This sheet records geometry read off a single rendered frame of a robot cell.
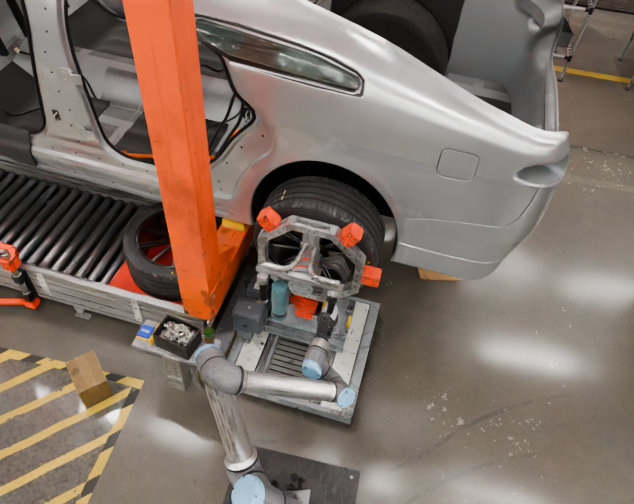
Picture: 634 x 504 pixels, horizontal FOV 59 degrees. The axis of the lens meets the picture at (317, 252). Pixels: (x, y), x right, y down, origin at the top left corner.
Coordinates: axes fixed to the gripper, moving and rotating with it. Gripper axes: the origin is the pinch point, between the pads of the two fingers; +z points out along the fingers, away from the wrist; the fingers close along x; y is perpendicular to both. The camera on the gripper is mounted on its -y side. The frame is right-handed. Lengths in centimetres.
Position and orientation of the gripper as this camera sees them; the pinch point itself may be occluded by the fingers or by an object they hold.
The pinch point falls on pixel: (331, 305)
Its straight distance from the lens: 267.4
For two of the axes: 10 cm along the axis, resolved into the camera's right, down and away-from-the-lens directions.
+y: -0.6, 6.5, 7.6
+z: 2.7, -7.2, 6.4
